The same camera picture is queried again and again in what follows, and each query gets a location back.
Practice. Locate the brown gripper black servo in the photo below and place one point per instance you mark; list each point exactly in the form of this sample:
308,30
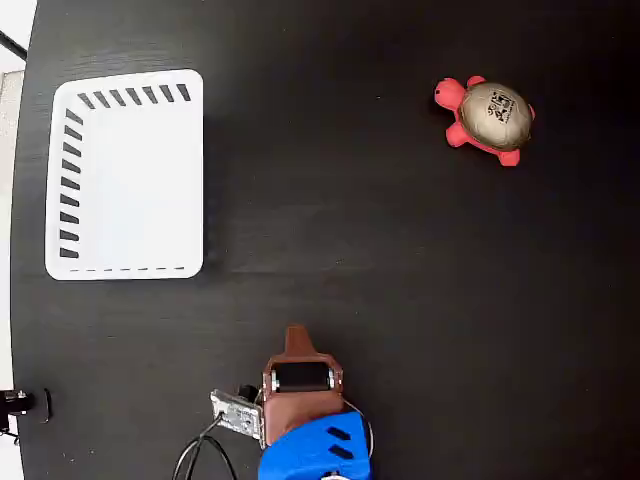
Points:
300,411

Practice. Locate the red turtle toy gold shell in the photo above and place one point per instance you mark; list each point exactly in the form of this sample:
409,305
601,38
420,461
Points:
492,117

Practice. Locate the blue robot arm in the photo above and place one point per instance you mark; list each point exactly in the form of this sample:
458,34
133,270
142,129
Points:
310,450

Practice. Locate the white plastic basket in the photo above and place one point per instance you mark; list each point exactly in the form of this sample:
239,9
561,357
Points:
145,190

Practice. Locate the black table clamp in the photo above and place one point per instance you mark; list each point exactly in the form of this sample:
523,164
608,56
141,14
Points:
22,402

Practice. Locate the black rod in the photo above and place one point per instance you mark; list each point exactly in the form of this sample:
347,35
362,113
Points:
12,44

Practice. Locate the small camera circuit board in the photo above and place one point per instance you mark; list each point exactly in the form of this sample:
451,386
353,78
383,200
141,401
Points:
237,414

